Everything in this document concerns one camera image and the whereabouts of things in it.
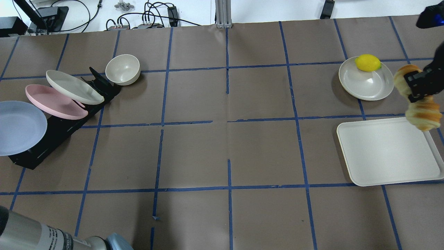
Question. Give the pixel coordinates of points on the cream rectangular tray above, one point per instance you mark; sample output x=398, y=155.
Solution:
x=388, y=151

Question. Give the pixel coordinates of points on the cream round plate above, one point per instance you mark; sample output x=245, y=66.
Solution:
x=368, y=86

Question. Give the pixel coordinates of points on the yellow lemon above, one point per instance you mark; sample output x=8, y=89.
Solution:
x=368, y=63

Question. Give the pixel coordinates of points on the pink plate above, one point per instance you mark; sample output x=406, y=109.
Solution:
x=54, y=103

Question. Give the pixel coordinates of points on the cream bowl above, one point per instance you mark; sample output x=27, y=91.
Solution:
x=123, y=70

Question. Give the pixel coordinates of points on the blue plate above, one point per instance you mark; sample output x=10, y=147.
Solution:
x=22, y=126

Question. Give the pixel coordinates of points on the yellow bread roll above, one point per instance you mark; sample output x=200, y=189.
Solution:
x=423, y=114

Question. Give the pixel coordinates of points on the beige plate in rack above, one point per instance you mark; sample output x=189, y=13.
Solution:
x=73, y=88

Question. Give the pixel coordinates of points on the black bread gripper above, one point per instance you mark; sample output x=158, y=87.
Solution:
x=424, y=84

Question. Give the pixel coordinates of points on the black dish rack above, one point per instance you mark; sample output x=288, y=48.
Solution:
x=58, y=129

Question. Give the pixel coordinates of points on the aluminium frame post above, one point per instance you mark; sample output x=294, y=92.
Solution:
x=223, y=14

